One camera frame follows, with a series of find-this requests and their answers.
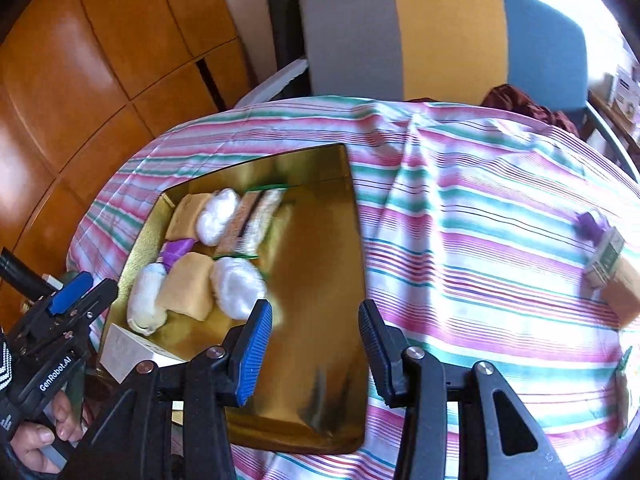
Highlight grey yellow blue chair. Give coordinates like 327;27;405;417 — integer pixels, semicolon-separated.
235;0;640;181

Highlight white carton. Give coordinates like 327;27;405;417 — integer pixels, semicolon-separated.
610;62;640;121

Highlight person's left hand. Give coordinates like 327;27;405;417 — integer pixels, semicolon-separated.
10;392;85;476

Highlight small cardboard box green print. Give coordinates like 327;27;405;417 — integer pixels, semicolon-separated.
585;225;627;288

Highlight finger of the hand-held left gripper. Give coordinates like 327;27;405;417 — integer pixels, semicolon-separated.
27;271;94;321
50;278;119;341

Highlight small purple packet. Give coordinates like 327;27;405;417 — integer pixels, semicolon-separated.
575;210;611;241

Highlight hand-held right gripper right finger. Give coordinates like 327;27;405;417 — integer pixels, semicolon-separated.
357;299;571;480

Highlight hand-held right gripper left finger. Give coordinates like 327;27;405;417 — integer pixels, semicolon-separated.
70;299;274;480

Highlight striped tablecloth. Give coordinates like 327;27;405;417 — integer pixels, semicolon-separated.
65;95;640;480

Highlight white fluffy cotton ball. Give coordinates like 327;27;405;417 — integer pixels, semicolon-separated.
210;256;268;320
196;188;240;247

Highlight black rolled mat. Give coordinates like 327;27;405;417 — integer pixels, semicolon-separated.
264;0;307;72

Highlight white box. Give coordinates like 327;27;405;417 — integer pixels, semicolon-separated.
97;322;183;386

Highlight dark red cloth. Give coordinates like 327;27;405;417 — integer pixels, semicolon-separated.
481;84;581;133

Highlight tan block at right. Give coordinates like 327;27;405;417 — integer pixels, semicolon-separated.
607;255;640;328

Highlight beige knit sock roll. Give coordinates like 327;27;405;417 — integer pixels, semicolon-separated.
126;262;168;335

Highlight yellow cloth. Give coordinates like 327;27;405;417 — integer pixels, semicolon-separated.
165;192;213;243
162;251;217;322

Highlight gold metal tin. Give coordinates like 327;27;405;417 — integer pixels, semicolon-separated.
95;143;368;456

